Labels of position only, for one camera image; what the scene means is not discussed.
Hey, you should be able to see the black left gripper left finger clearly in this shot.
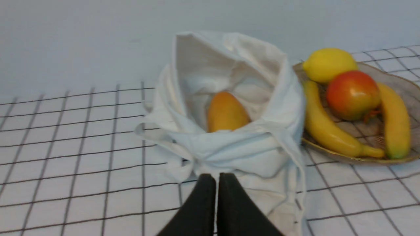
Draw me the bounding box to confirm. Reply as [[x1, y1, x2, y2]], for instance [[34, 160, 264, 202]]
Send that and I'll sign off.
[[158, 174, 216, 236]]

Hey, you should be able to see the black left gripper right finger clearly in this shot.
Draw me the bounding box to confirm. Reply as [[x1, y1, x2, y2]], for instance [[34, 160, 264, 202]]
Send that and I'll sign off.
[[217, 173, 283, 236]]

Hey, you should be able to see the yellow lemon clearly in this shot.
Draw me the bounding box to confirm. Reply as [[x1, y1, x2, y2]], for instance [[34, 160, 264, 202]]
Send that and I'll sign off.
[[303, 48, 359, 85]]

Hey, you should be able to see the white cloth tote bag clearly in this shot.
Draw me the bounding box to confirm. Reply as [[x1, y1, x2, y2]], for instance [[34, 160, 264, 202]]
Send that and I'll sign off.
[[135, 31, 306, 236]]

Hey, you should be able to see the left yellow banana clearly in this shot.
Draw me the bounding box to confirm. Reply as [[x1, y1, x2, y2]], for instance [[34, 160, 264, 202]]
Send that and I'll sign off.
[[303, 81, 385, 159]]

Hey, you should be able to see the yellow banana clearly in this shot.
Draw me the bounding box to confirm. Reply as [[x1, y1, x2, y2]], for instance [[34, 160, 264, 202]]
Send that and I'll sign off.
[[377, 82, 411, 159], [303, 81, 385, 159]]

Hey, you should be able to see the white black grid tablecloth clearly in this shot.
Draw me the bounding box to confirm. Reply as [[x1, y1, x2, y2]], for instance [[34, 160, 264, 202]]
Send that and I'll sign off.
[[1, 45, 419, 236]]

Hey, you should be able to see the red orange pomegranate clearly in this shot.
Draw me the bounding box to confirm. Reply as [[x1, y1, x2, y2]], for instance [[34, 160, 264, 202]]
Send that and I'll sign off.
[[325, 70, 381, 123]]

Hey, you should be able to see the right yellow banana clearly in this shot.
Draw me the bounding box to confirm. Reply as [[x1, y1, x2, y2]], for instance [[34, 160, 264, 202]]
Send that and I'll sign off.
[[377, 82, 411, 159]]

